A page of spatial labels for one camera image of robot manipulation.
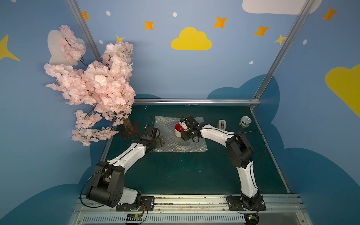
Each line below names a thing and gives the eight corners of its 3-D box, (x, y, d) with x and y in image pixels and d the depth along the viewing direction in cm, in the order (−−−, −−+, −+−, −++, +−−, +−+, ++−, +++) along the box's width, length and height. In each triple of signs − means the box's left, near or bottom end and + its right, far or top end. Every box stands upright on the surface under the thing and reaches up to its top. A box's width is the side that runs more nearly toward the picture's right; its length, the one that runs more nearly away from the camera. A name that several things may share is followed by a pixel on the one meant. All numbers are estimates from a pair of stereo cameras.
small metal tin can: (240, 128, 110) (242, 123, 105) (237, 120, 115) (240, 115, 110) (249, 128, 110) (252, 123, 106) (247, 120, 115) (249, 116, 110)
